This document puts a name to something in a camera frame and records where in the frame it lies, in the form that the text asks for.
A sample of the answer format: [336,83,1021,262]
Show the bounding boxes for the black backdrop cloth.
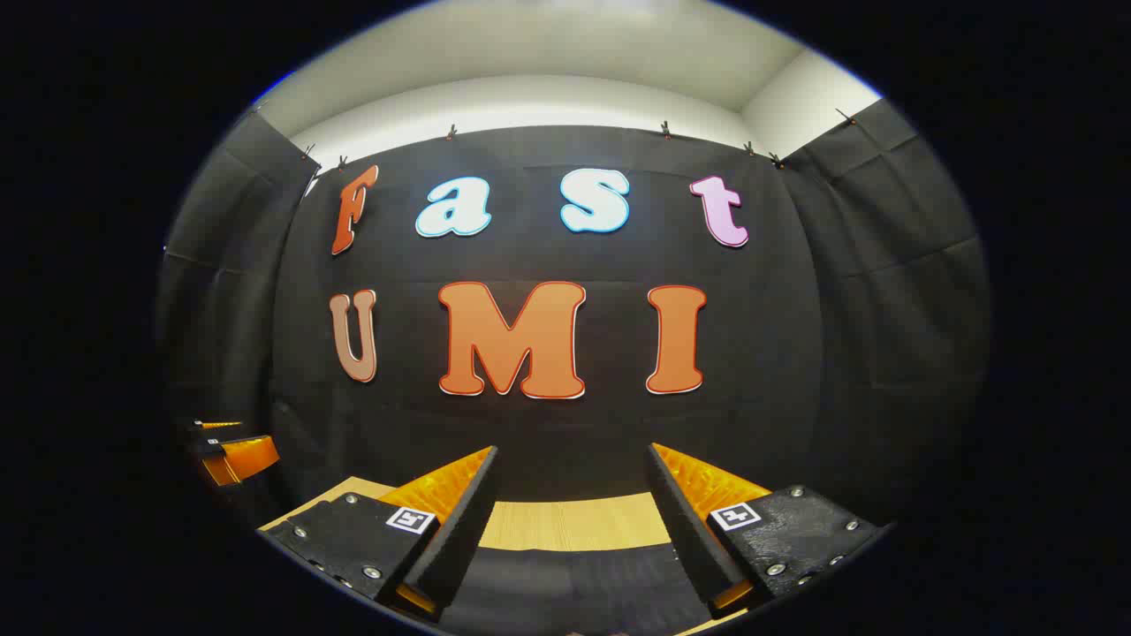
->
[157,99,992,566]

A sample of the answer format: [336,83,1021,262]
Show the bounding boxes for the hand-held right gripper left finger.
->
[258,446,499,619]

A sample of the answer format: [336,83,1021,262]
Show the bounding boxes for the row of black cloth clips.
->
[252,104,860,170]

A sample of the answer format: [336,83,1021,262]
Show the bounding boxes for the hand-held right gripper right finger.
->
[648,443,889,617]

